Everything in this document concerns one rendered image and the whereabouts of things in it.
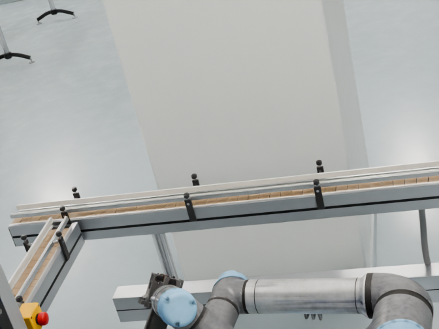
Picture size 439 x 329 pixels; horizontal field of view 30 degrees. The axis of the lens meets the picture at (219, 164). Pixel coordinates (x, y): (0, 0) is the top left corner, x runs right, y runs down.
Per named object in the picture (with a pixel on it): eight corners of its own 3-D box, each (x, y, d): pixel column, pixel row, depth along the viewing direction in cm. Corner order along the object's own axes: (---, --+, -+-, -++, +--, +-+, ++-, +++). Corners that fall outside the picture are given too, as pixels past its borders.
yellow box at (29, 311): (15, 337, 239) (6, 318, 236) (24, 322, 245) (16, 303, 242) (38, 336, 237) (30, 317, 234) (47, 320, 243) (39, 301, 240)
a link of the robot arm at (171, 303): (185, 338, 165) (152, 313, 164) (176, 331, 176) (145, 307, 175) (208, 307, 167) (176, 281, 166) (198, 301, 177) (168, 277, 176)
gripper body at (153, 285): (181, 279, 193) (190, 282, 182) (172, 314, 192) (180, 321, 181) (149, 271, 192) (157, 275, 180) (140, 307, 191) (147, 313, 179)
